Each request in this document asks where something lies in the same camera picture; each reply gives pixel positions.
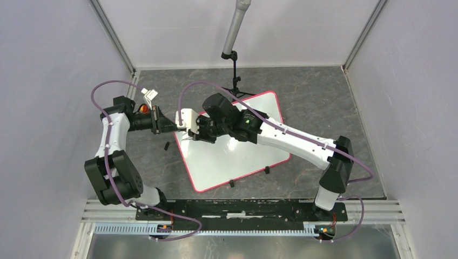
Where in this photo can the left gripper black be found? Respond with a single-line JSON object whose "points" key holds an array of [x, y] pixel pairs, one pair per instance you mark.
{"points": [[160, 123]]}

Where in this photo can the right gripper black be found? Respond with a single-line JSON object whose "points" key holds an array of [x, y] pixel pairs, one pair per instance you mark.
{"points": [[200, 136]]}

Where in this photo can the whiteboard with pink frame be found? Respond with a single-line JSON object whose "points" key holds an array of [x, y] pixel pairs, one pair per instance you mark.
{"points": [[213, 165]]}

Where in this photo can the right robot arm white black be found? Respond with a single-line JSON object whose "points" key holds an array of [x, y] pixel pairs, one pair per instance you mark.
{"points": [[250, 125]]}

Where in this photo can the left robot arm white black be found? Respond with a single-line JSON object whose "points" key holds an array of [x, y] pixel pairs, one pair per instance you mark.
{"points": [[111, 172]]}

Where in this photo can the colourful toy block car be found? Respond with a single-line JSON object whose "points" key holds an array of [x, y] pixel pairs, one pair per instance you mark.
{"points": [[143, 109]]}

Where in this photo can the black microphone tripod stand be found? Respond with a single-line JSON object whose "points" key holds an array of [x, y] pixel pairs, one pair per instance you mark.
{"points": [[235, 90]]}

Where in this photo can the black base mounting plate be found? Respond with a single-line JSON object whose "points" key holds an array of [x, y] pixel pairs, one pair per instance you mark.
{"points": [[242, 215]]}

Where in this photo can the silver microphone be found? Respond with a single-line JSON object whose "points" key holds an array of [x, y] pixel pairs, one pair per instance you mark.
{"points": [[241, 6]]}

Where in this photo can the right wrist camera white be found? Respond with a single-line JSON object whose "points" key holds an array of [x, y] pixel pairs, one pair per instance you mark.
{"points": [[187, 118]]}

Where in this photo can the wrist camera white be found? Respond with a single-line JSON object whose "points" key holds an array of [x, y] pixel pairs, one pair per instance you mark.
{"points": [[148, 96], [187, 118]]}

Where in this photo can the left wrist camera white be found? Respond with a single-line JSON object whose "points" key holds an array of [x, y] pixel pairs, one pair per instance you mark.
{"points": [[148, 96]]}

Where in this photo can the slotted aluminium rail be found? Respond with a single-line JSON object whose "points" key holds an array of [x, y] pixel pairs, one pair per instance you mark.
{"points": [[153, 229]]}

